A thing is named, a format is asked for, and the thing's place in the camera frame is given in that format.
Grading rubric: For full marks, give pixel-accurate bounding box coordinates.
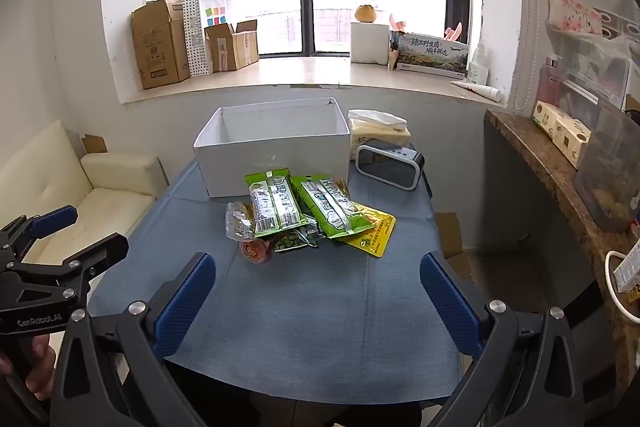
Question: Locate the beige tissue pack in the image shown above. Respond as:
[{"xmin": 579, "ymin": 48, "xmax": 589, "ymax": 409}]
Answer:
[{"xmin": 347, "ymin": 109, "xmax": 412, "ymax": 160}]

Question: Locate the beige tissue box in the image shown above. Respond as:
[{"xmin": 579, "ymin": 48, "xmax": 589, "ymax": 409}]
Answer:
[
  {"xmin": 531, "ymin": 101, "xmax": 573, "ymax": 142},
  {"xmin": 550, "ymin": 119, "xmax": 592, "ymax": 170}
]

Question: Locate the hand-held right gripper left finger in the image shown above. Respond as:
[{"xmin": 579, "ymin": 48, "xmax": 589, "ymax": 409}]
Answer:
[{"xmin": 50, "ymin": 252, "xmax": 217, "ymax": 427}]

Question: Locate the floral cloth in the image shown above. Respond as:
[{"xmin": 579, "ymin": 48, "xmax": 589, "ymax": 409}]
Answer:
[{"xmin": 547, "ymin": 0, "xmax": 618, "ymax": 38}]

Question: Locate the person's left hand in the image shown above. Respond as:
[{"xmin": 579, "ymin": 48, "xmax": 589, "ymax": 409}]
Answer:
[{"xmin": 0, "ymin": 338, "xmax": 57, "ymax": 401}]

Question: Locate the white cardboard box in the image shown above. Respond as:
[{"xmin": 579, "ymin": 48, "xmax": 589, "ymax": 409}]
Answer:
[{"xmin": 193, "ymin": 97, "xmax": 351, "ymax": 198}]

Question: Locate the long printed box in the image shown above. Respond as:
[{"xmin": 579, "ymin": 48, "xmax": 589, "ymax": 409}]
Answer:
[{"xmin": 395, "ymin": 32, "xmax": 471, "ymax": 80}]

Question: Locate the small open cardboard box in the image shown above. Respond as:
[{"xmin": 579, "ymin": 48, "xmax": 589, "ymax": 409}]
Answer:
[{"xmin": 204, "ymin": 19, "xmax": 260, "ymax": 72}]

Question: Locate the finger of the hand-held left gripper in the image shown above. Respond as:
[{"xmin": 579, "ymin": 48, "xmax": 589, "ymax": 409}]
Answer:
[
  {"xmin": 0, "ymin": 205, "xmax": 79, "ymax": 264},
  {"xmin": 0, "ymin": 232, "xmax": 130, "ymax": 303}
]

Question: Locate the orange jelly cup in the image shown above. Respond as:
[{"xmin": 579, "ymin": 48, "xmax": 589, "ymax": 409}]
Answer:
[{"xmin": 239, "ymin": 237, "xmax": 275, "ymax": 266}]

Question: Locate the small dark green packet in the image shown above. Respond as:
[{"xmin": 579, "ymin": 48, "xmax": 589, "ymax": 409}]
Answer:
[{"xmin": 272, "ymin": 227, "xmax": 320, "ymax": 254}]

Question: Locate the large brown cardboard box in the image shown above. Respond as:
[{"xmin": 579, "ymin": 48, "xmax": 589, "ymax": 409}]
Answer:
[{"xmin": 131, "ymin": 0, "xmax": 192, "ymax": 90}]

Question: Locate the blue tablecloth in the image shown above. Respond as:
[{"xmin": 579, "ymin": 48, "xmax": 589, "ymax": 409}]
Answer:
[{"xmin": 87, "ymin": 152, "xmax": 488, "ymax": 400}]

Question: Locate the white square box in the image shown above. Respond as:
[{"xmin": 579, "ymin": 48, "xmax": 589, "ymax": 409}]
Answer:
[{"xmin": 349, "ymin": 22, "xmax": 392, "ymax": 65}]

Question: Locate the clear plastic container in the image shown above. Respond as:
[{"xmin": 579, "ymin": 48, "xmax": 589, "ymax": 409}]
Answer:
[{"xmin": 574, "ymin": 97, "xmax": 640, "ymax": 233}]

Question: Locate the green snack packet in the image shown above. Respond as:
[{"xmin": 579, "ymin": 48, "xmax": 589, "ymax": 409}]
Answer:
[
  {"xmin": 244, "ymin": 167, "xmax": 309, "ymax": 238},
  {"xmin": 290, "ymin": 175, "xmax": 368, "ymax": 239}
]

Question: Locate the white plastic bottle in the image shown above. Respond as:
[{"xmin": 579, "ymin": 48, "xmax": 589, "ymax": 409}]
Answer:
[{"xmin": 467, "ymin": 42, "xmax": 493, "ymax": 85}]

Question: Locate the brown stone counter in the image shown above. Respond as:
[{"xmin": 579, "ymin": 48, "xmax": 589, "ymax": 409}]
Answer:
[{"xmin": 484, "ymin": 109, "xmax": 640, "ymax": 388}]

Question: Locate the cream leather sofa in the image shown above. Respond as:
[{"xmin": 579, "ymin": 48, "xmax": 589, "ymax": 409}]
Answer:
[{"xmin": 0, "ymin": 119, "xmax": 168, "ymax": 265}]

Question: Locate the white tube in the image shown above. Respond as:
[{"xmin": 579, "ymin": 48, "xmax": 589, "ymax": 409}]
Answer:
[{"xmin": 450, "ymin": 79, "xmax": 502, "ymax": 102}]

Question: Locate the clear drawer organiser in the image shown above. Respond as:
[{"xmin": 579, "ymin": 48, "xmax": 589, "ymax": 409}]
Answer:
[{"xmin": 545, "ymin": 7, "xmax": 640, "ymax": 108}]

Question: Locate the clear snack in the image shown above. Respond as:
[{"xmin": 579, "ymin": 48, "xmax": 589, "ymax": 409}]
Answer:
[{"xmin": 225, "ymin": 202, "xmax": 258, "ymax": 242}]

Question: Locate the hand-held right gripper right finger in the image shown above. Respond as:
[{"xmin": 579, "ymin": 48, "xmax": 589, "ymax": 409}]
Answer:
[{"xmin": 419, "ymin": 252, "xmax": 586, "ymax": 427}]

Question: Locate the flat cardboard piece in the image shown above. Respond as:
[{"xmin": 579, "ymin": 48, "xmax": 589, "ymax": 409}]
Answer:
[{"xmin": 434, "ymin": 212, "xmax": 473, "ymax": 283}]

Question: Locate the yellow snack packet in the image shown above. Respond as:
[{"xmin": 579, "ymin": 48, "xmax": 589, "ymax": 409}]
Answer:
[{"xmin": 342, "ymin": 202, "xmax": 396, "ymax": 258}]

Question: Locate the small white carton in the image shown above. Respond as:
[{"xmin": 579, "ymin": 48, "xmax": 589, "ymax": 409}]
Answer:
[{"xmin": 614, "ymin": 239, "xmax": 640, "ymax": 293}]

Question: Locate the dotted paper bag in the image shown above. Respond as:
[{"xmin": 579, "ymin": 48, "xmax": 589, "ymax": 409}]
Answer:
[{"xmin": 182, "ymin": 0, "xmax": 215, "ymax": 78}]

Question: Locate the white paper bag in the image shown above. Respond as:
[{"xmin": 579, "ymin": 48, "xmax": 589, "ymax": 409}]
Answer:
[{"xmin": 197, "ymin": 0, "xmax": 236, "ymax": 30}]

